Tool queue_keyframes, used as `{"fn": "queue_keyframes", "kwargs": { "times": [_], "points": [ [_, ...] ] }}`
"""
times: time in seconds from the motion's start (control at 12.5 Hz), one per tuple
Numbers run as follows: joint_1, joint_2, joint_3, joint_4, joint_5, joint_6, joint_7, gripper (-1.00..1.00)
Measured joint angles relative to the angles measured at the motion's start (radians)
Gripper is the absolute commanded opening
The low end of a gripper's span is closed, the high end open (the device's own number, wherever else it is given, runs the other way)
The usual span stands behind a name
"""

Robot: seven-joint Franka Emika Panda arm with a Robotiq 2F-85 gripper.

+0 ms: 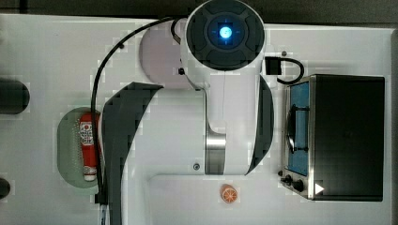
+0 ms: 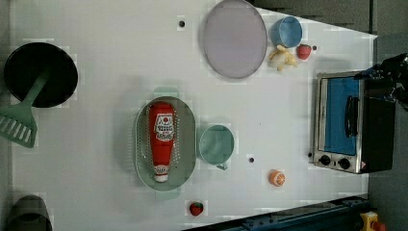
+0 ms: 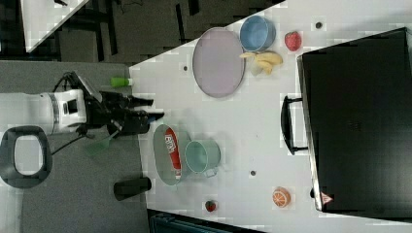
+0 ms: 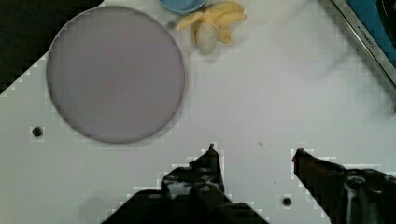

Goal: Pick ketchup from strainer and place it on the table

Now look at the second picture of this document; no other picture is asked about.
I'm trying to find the red plush ketchup bottle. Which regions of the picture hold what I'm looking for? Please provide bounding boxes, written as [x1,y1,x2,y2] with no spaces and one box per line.
[148,101,175,183]

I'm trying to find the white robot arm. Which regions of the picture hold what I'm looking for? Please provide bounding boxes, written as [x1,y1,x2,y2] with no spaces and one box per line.
[354,53,408,111]

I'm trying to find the green mug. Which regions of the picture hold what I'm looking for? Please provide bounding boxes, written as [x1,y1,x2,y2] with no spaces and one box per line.
[198,124,235,170]

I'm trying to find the grey round plate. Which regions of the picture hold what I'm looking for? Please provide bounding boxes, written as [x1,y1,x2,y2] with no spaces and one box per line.
[203,0,268,78]

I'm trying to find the toy strawberry near table edge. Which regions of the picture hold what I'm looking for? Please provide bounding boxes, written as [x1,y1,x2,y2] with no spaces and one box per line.
[189,202,204,217]

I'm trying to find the toy orange half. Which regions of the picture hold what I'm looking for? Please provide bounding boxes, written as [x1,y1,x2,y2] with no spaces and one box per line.
[268,170,286,187]

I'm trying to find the peeled toy banana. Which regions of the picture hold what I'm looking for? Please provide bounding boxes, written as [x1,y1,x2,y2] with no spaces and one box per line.
[268,45,297,71]

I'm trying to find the toy strawberry near bowl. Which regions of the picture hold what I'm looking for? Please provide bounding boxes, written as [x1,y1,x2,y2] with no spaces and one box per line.
[296,44,312,61]

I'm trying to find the blue bowl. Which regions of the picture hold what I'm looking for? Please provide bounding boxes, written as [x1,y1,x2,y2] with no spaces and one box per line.
[270,16,303,48]

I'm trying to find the silver toaster oven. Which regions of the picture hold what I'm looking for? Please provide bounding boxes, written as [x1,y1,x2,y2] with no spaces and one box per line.
[312,72,395,174]

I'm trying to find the black frying pan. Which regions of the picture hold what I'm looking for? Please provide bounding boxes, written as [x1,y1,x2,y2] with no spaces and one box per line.
[4,42,78,108]

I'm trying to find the green slotted spatula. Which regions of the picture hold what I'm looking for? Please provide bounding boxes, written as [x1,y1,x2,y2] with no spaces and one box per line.
[0,70,49,148]

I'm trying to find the yellow red toy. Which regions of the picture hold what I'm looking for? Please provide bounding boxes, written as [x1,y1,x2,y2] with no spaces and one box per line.
[360,212,387,231]

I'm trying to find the grey cylindrical cup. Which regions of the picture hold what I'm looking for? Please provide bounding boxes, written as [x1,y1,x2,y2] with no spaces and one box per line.
[5,194,53,231]

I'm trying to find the blue metal frame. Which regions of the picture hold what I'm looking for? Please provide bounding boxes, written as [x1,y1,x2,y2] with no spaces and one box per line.
[185,196,370,231]

